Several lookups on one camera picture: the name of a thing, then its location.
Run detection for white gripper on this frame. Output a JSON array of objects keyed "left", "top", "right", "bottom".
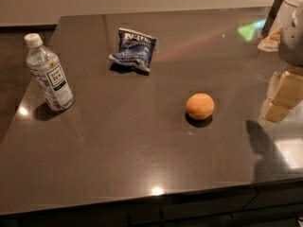
[{"left": 258, "top": 7, "right": 303, "bottom": 123}]

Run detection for clear plastic water bottle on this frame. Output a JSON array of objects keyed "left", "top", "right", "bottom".
[{"left": 25, "top": 33, "right": 74, "bottom": 112}]

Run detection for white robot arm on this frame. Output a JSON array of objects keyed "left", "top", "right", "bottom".
[{"left": 258, "top": 0, "right": 303, "bottom": 123}]

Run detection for blue chip bag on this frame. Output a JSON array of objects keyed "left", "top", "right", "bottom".
[{"left": 109, "top": 27, "right": 156, "bottom": 73}]

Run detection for orange fruit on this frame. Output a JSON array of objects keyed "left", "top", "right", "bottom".
[{"left": 186, "top": 94, "right": 215, "bottom": 120}]

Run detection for black drawer handle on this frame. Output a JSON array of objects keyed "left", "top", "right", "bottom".
[{"left": 127, "top": 210, "right": 164, "bottom": 227}]

